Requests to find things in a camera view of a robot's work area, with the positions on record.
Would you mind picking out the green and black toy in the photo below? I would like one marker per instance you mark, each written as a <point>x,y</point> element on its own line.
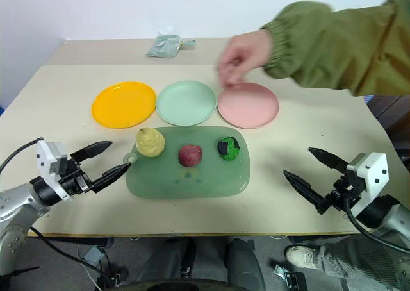
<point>231,150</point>

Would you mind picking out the person's bare hand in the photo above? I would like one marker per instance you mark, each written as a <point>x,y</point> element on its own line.
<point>245,58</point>

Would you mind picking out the pale green packet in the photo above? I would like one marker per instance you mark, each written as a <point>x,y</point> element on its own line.
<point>163,45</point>

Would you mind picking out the yellow pear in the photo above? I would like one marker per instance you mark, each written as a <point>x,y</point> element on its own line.
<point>150,143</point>

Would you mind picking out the dark red round fruit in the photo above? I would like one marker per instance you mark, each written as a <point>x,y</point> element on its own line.
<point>190,155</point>

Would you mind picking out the translucent green cutting board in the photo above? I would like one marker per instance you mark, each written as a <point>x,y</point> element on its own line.
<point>192,179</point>

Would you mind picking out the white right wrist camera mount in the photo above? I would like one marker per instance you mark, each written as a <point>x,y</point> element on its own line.
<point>371,172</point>

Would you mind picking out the yellow plate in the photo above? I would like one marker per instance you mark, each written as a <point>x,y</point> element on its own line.
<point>124,104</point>

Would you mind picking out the olive green jacket sleeve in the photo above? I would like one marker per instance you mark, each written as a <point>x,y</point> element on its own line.
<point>339,44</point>

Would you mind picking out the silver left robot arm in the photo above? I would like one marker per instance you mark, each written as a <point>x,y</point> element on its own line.
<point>14,204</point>

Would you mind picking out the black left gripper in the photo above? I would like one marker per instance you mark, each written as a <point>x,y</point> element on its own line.
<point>75,178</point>

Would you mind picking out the dark rounded robot leg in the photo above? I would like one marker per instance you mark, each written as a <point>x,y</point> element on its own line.
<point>243,262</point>

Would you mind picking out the white sneaker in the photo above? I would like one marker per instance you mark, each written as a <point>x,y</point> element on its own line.
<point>302,255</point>

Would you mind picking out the mint green plate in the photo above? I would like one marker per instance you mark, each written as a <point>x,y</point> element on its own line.
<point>185,102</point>

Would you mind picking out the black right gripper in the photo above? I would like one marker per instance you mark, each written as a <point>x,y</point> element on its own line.
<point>344,191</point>

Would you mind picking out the pink plate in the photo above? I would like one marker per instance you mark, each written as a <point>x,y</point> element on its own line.
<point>248,105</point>

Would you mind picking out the grey trouser leg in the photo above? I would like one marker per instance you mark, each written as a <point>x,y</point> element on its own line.
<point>355,262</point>

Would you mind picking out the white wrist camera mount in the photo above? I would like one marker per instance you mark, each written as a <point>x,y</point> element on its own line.
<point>371,172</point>
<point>48,159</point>

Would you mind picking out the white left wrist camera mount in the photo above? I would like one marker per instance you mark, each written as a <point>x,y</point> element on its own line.
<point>48,159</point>

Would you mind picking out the wooden table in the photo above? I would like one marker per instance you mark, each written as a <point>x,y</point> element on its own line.
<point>205,143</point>

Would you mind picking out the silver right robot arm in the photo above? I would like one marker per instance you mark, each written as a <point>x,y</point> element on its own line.
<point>386,214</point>

